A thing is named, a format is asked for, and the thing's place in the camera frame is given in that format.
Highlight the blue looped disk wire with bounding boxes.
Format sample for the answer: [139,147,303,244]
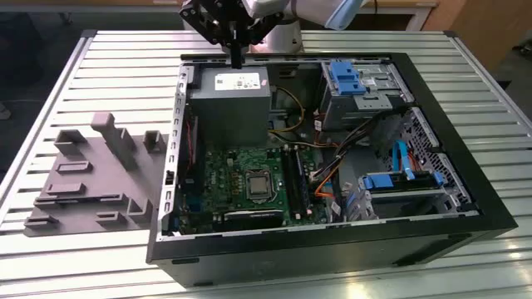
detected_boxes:
[392,140,416,181]

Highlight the grey power supply unit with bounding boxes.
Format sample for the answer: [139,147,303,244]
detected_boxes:
[184,64,274,149]

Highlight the RAM slot with white clips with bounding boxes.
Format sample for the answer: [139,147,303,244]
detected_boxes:
[286,145,302,219]

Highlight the green motherboard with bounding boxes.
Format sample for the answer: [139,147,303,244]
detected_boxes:
[178,145,334,233]

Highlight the yellow wire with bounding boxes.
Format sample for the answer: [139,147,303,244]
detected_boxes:
[268,87,307,135]

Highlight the black graphics card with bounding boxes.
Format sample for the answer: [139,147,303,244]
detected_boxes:
[211,207,286,233]

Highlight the wire locking lever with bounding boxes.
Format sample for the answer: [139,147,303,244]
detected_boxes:
[268,170,280,204]

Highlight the black cable bundle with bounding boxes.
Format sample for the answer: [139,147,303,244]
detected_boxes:
[310,107,412,181]

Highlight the blue plastic bay bracket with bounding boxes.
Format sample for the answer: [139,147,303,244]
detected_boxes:
[331,61,368,96]

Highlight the thin red wire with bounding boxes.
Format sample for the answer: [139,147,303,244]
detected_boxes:
[184,115,199,166]

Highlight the silver CPU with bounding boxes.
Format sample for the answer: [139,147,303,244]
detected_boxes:
[248,178,271,194]

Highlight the black open PC case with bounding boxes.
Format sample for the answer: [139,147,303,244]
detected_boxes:
[144,52,520,288]

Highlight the CPU socket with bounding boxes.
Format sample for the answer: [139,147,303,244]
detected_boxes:
[242,167,279,205]

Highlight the orange wires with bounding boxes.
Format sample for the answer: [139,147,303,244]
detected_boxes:
[314,154,348,199]

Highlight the brown wooden cabinet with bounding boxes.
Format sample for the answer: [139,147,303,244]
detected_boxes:
[422,0,532,72]

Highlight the metal socket cover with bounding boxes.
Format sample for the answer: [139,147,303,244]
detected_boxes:
[244,169,276,202]

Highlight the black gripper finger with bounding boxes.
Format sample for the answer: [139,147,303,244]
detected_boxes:
[178,0,239,70]
[238,17,278,70]

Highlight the grey plastic parts rack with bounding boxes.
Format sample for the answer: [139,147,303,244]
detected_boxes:
[23,112,176,238]

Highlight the metal drive cage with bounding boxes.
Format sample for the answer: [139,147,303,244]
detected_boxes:
[319,60,416,131]

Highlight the metal disk bay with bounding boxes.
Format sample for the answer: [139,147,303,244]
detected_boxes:
[356,172,463,222]

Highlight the pale blue flat wire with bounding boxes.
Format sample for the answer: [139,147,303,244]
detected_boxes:
[343,190,359,219]

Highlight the hard disk in blue carrier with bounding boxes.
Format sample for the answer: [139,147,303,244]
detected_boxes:
[359,172,446,196]

